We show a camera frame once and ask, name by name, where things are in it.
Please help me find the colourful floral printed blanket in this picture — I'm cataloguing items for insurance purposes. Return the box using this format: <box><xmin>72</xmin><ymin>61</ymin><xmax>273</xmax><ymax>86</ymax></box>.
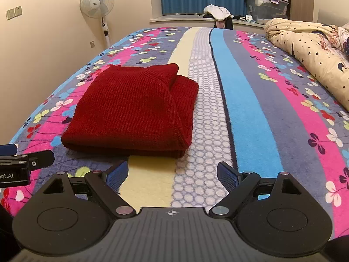
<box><xmin>0</xmin><ymin>26</ymin><xmax>349</xmax><ymax>239</ymax></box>

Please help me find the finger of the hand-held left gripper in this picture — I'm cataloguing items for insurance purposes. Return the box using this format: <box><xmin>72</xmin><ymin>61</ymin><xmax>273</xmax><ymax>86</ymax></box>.
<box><xmin>0</xmin><ymin>143</ymin><xmax>19</xmax><ymax>157</ymax></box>
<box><xmin>27</xmin><ymin>150</ymin><xmax>55</xmax><ymax>169</ymax></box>

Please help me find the white standing fan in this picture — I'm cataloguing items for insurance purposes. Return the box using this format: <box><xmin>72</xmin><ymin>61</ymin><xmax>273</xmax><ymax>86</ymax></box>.
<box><xmin>80</xmin><ymin>0</ymin><xmax>114</xmax><ymax>48</ymax></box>

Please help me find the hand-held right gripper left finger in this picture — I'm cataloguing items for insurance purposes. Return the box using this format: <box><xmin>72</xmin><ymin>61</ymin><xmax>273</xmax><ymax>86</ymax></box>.
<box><xmin>41</xmin><ymin>160</ymin><xmax>137</xmax><ymax>219</ymax></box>

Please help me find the cream star print quilt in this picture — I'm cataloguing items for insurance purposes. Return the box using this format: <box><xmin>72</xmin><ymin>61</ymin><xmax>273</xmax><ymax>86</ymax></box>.
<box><xmin>264</xmin><ymin>18</ymin><xmax>349</xmax><ymax>90</ymax></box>

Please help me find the red knit sweater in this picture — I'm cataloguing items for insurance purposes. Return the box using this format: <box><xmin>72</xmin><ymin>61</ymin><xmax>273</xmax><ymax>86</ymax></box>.
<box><xmin>61</xmin><ymin>63</ymin><xmax>199</xmax><ymax>159</ymax></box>

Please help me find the white clothes pile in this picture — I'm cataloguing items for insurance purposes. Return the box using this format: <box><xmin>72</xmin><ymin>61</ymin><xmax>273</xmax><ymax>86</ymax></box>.
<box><xmin>204</xmin><ymin>4</ymin><xmax>234</xmax><ymax>21</ymax></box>

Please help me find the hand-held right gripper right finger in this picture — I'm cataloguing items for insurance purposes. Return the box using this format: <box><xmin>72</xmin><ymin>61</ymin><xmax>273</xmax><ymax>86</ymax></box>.
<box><xmin>208</xmin><ymin>162</ymin><xmax>301</xmax><ymax>217</ymax></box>

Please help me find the dark garment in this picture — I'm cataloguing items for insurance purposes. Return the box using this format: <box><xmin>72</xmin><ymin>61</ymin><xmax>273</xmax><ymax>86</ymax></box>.
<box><xmin>213</xmin><ymin>17</ymin><xmax>235</xmax><ymax>30</ymax></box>

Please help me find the clear plastic storage box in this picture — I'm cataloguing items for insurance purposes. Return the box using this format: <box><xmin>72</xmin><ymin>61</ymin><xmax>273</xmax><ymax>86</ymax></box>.
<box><xmin>245</xmin><ymin>0</ymin><xmax>289</xmax><ymax>25</ymax></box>

